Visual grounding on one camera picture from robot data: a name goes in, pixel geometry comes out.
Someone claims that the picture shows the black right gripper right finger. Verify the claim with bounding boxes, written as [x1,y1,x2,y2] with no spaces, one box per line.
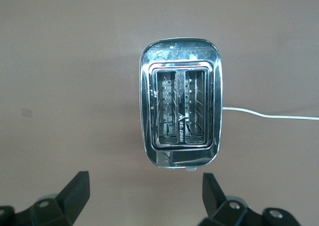
[198,173,265,226]

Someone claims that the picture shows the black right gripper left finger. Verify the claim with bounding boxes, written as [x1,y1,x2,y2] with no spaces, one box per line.
[14,171,90,226]

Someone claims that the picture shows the chrome two-slot toaster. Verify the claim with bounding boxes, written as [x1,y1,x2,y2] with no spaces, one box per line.
[139,37,223,173]

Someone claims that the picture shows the white toaster power cord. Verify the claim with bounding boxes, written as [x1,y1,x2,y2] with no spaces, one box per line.
[221,106,319,121]

